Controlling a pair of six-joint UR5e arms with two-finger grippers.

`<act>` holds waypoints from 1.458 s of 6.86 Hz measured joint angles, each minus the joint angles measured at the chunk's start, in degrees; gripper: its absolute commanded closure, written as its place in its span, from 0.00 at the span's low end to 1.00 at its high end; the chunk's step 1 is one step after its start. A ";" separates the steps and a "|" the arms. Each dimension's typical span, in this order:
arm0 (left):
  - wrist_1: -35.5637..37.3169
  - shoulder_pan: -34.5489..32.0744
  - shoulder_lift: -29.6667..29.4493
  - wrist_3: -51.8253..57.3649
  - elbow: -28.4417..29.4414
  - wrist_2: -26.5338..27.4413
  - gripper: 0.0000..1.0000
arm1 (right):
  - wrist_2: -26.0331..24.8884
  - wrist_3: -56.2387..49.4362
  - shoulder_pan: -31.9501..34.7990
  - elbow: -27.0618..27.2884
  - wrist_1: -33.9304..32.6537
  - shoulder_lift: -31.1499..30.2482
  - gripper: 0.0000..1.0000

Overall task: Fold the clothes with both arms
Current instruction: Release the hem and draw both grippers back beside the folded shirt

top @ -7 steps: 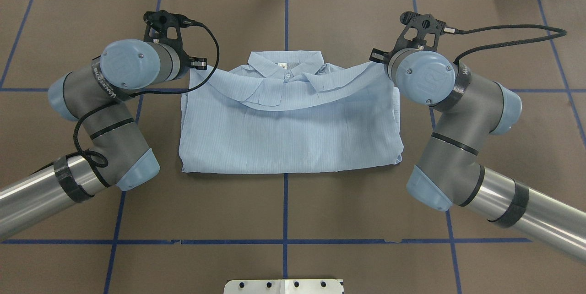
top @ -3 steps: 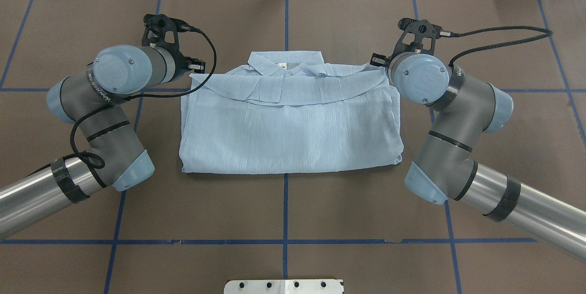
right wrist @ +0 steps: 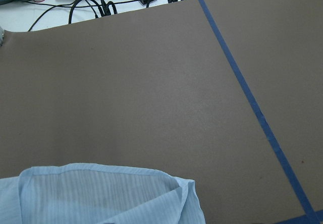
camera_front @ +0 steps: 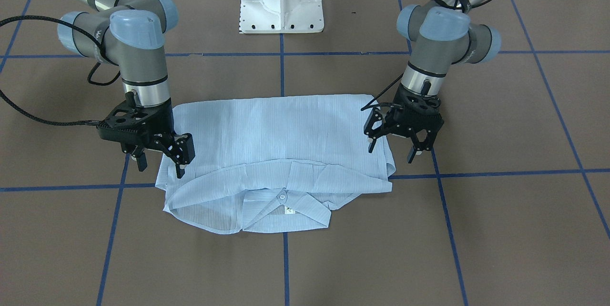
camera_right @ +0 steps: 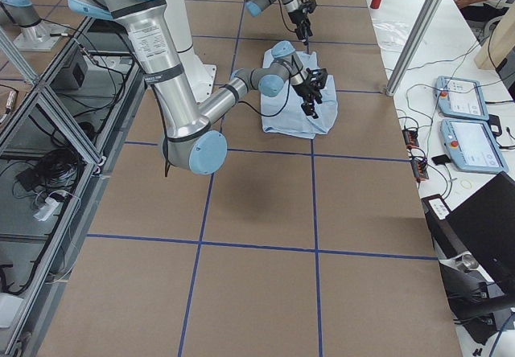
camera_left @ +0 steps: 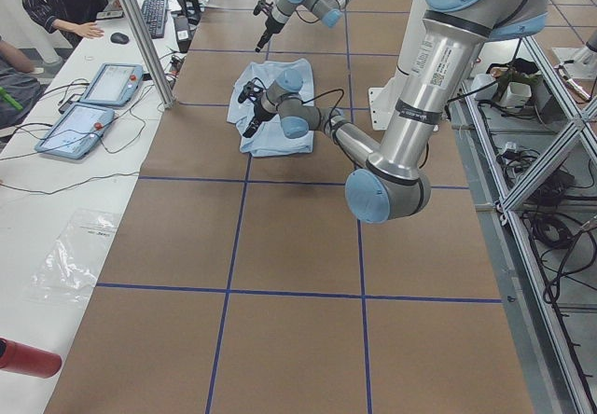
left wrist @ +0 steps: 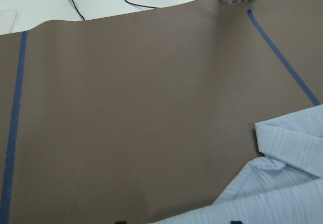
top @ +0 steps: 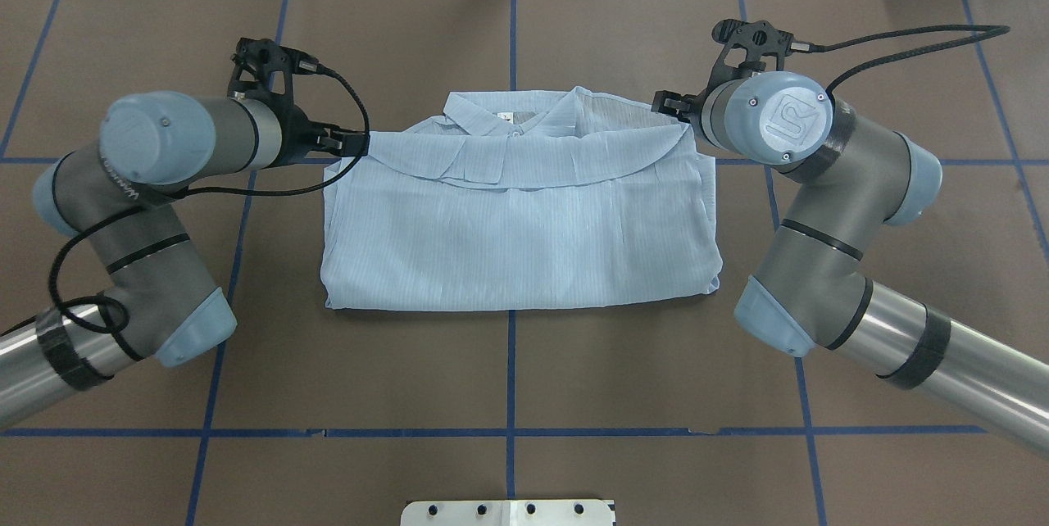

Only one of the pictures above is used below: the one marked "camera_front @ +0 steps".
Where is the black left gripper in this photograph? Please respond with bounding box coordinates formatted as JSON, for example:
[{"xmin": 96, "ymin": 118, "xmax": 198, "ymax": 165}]
[{"xmin": 364, "ymin": 86, "xmax": 444, "ymax": 163}]

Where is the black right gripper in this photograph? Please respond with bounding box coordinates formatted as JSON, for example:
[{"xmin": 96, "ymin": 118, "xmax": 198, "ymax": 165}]
[{"xmin": 97, "ymin": 101, "xmax": 195, "ymax": 179}]

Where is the light blue striped shirt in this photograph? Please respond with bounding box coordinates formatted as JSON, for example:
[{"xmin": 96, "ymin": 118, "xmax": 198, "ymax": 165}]
[{"xmin": 155, "ymin": 94, "xmax": 395, "ymax": 235}]

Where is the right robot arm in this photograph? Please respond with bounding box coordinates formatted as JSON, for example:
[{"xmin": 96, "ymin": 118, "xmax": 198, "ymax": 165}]
[{"xmin": 1, "ymin": 0, "xmax": 195, "ymax": 178}]

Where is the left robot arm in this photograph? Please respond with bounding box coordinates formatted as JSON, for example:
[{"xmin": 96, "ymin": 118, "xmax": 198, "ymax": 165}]
[{"xmin": 364, "ymin": 0, "xmax": 501, "ymax": 161}]

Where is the black braided cable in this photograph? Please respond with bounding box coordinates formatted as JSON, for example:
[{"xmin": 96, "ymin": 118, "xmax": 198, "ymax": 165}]
[{"xmin": 0, "ymin": 15, "xmax": 122, "ymax": 126}]

